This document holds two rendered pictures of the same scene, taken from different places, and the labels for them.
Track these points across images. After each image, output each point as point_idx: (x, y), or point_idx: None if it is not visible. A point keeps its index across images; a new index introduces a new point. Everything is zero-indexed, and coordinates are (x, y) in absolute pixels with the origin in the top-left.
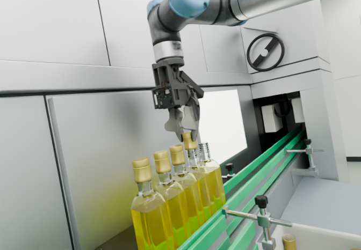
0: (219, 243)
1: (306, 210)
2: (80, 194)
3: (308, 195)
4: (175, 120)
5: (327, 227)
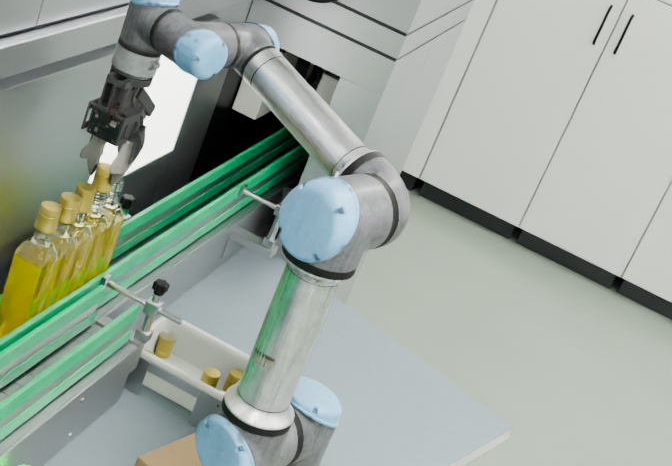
0: (85, 316)
1: (217, 307)
2: None
3: (236, 283)
4: (97, 143)
5: (230, 341)
